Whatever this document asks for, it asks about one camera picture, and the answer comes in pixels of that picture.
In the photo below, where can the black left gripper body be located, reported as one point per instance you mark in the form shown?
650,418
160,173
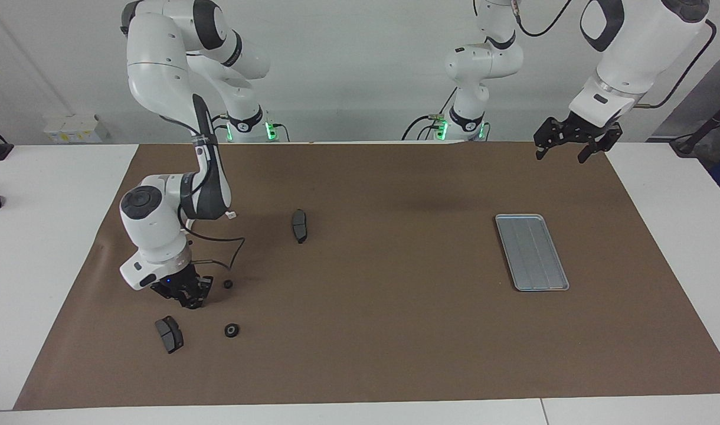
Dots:
581,130

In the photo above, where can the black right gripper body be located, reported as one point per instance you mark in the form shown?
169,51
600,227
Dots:
177,283

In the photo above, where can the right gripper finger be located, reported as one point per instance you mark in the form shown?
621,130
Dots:
181,301
205,289

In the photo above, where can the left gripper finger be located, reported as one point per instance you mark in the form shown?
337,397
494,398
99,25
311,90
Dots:
550,133
608,137

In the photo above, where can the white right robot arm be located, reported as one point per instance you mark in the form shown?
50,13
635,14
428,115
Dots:
159,65

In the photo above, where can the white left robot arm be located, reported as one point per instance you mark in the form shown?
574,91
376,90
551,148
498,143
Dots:
631,53

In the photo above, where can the silver metal tray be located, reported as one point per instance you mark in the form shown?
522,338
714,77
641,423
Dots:
534,254

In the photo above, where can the short grey brake pad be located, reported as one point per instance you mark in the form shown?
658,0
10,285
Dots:
170,335

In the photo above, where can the black tripod stand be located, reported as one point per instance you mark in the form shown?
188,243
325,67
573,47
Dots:
705,127

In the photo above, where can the long grey brake pad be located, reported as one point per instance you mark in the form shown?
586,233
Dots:
300,226

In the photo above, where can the brown table mat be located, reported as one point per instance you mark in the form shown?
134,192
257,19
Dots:
366,324

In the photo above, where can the white wall socket box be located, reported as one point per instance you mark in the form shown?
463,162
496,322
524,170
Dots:
74,130

